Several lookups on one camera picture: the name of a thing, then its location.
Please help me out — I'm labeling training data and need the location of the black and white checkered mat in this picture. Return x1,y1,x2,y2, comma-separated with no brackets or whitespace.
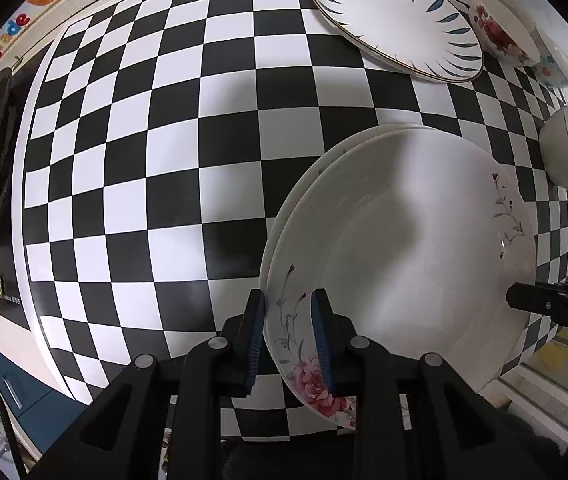
11,0,568,441

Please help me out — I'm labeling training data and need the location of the white bowl with blue pattern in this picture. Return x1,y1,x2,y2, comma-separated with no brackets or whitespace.
531,25,568,90

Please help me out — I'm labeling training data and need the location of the white bowl with red flowers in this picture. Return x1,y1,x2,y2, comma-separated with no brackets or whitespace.
468,0,542,67

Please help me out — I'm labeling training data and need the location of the white bowl with gold rim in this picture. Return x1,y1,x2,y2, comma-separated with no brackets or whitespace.
539,106,568,194

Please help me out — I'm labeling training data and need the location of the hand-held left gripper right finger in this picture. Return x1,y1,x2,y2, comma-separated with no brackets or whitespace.
310,288,530,480

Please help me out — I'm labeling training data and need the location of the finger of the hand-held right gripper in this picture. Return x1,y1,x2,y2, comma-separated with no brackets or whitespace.
506,281,568,347

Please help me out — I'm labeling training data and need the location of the white plate with blue leaves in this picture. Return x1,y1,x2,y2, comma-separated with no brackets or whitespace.
309,0,485,83

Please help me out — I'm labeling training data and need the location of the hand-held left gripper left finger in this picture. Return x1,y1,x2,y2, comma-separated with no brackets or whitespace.
79,287,270,480

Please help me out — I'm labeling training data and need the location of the white plate with pink rose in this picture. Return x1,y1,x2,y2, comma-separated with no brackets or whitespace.
266,127,537,431

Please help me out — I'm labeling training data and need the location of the plain white plate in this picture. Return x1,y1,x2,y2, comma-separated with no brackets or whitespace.
259,124,440,376

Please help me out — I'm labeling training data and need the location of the blue cabinet drawer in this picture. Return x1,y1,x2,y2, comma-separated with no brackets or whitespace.
0,330,72,456

